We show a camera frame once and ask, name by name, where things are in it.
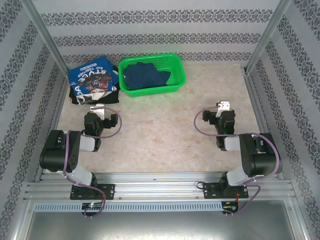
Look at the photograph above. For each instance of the black printed t-shirt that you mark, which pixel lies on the black printed t-shirt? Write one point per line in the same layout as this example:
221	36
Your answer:
110	98

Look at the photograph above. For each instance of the blue printed t-shirt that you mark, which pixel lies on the blue printed t-shirt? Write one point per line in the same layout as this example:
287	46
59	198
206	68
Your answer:
82	75

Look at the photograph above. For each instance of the green plastic basket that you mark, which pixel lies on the green plastic basket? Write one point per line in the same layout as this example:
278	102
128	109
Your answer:
177	75

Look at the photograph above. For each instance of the navy blue t-shirt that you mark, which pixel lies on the navy blue t-shirt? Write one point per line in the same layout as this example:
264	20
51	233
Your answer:
142	77

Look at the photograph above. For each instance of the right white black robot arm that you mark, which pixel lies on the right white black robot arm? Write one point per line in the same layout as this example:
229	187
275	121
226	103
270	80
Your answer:
260	160

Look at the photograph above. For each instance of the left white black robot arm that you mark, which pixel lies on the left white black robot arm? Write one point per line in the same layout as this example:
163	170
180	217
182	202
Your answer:
56	150

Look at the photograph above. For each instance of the grey metal panel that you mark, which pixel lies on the grey metal panel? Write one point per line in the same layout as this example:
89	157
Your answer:
160	225

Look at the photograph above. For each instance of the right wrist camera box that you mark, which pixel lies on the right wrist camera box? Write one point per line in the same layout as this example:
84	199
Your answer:
223	105

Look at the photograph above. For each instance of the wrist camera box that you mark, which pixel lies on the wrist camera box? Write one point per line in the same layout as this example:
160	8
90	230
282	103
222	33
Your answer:
223	105
98	110

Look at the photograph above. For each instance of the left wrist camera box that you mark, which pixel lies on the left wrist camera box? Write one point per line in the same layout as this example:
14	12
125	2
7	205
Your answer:
98	110

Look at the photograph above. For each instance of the aluminium side rail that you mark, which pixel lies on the aluminium side rail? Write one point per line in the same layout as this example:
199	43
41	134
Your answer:
260	112
57	105

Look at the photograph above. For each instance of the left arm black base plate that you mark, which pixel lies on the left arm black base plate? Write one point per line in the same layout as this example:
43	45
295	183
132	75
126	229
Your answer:
107	191

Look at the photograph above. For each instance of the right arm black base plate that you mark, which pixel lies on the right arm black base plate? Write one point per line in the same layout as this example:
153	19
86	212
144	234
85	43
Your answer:
210	191

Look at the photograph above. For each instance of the aluminium mounting rail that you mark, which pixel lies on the aluminium mounting rail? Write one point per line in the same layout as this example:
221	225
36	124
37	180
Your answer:
160	185

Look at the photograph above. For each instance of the aluminium frame post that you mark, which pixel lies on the aluminium frame post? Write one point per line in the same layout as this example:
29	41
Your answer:
270	32
43	32

